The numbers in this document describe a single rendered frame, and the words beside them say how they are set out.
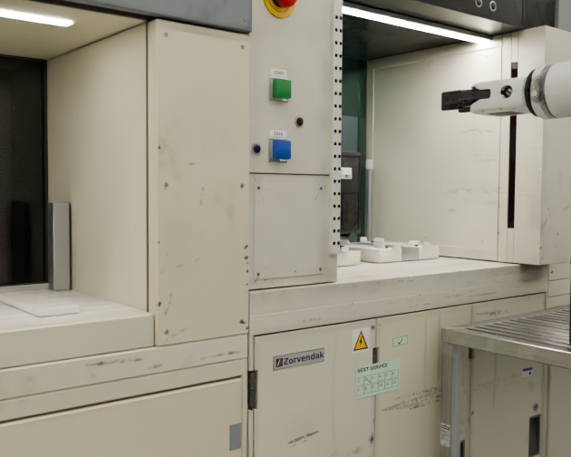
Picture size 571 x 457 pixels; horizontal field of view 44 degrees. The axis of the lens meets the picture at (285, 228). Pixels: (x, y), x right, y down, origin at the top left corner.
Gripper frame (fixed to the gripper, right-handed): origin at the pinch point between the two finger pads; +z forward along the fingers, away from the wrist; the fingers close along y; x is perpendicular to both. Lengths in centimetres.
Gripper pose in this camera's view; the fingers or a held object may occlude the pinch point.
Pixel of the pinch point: (459, 102)
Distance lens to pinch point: 128.1
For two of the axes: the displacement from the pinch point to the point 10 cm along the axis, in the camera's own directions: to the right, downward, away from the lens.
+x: 0.1, -10.0, -0.5
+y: 7.8, -0.3, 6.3
